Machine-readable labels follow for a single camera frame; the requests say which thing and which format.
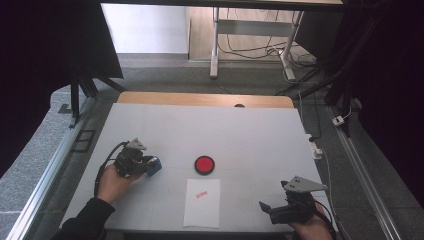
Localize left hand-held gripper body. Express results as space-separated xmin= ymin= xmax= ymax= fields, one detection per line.
xmin=114 ymin=138 xmax=148 ymax=178

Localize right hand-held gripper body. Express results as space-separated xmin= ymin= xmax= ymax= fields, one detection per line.
xmin=269 ymin=175 xmax=329 ymax=225

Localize person's right hand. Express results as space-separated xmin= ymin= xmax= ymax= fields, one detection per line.
xmin=288 ymin=203 xmax=335 ymax=240

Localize person's left hand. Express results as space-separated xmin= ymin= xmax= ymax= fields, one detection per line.
xmin=96 ymin=164 xmax=144 ymax=205

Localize white power strip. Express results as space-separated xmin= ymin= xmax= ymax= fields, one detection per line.
xmin=305 ymin=133 xmax=324 ymax=160

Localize large white table cover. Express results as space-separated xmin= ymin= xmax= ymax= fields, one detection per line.
xmin=59 ymin=102 xmax=331 ymax=233

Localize white paper sheet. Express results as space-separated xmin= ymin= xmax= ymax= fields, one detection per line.
xmin=182 ymin=178 xmax=222 ymax=230

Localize black tripod stand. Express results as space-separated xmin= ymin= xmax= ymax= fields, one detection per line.
xmin=59 ymin=64 xmax=128 ymax=130

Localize black curtain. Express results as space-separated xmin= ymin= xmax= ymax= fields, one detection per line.
xmin=294 ymin=0 xmax=424 ymax=209
xmin=0 ymin=0 xmax=124 ymax=179

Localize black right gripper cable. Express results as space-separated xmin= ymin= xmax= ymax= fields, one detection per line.
xmin=313 ymin=199 xmax=338 ymax=240

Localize aluminium floor rail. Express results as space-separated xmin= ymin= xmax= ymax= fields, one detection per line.
xmin=325 ymin=105 xmax=405 ymax=240
xmin=6 ymin=97 xmax=98 ymax=240

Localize black floor cables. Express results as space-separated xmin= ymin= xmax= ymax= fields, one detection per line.
xmin=218 ymin=8 xmax=318 ymax=68

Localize white metal desk frame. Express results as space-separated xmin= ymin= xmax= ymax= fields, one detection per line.
xmin=209 ymin=6 xmax=304 ymax=82

